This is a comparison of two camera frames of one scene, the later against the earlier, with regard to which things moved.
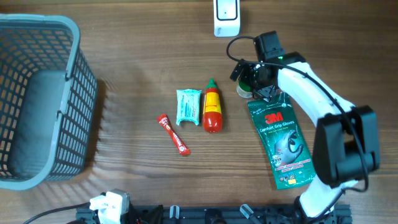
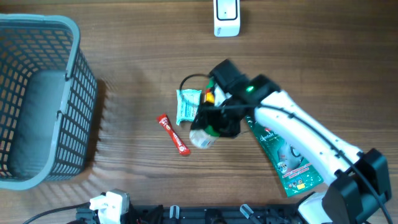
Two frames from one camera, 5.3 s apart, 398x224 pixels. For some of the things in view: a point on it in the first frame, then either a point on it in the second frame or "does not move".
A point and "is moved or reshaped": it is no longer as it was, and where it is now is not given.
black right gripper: [265, 93] to [204, 118]
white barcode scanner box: [226, 18] does not move
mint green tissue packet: [188, 106] does not move
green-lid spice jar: [244, 90] is moved or reshaped
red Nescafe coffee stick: [181, 147] does not move
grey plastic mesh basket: [48, 101] does not move
